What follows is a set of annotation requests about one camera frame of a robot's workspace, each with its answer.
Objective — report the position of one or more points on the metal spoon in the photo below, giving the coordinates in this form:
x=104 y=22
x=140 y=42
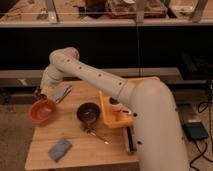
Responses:
x=93 y=133

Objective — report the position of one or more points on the metal shelf rack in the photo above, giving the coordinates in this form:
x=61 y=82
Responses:
x=105 y=13

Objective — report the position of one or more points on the dark brown bowl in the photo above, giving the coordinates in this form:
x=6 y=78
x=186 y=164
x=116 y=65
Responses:
x=88 y=113

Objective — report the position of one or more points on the white cup in bin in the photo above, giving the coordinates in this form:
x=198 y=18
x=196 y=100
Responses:
x=115 y=105

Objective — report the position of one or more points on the white utensil in bin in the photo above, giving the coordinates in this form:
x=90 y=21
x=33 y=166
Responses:
x=125 y=112

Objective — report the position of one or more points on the wooden table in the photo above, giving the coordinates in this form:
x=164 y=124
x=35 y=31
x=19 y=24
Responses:
x=86 y=150

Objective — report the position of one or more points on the red bowl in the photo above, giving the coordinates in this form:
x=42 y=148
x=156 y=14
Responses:
x=41 y=111

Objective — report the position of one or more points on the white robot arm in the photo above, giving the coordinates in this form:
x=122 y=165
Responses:
x=157 y=127

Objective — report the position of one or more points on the black foot pedal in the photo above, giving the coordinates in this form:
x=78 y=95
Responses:
x=195 y=131

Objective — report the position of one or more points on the blue sponge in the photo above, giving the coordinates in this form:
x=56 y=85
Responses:
x=57 y=151

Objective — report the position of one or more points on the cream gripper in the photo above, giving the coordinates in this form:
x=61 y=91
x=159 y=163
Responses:
x=39 y=89

